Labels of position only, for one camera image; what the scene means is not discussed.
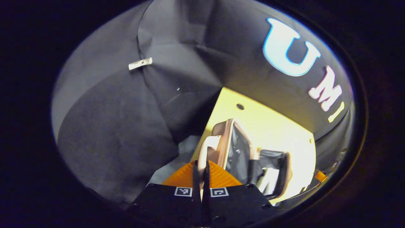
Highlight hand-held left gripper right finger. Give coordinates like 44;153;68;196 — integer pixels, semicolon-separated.
202;160;279;227

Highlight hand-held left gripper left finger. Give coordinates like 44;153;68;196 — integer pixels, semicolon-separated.
127;160;202;227

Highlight white pump bottle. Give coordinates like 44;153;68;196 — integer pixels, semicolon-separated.
256;168;281;196

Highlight white tape strip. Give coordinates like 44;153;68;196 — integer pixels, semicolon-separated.
128;57;153;71

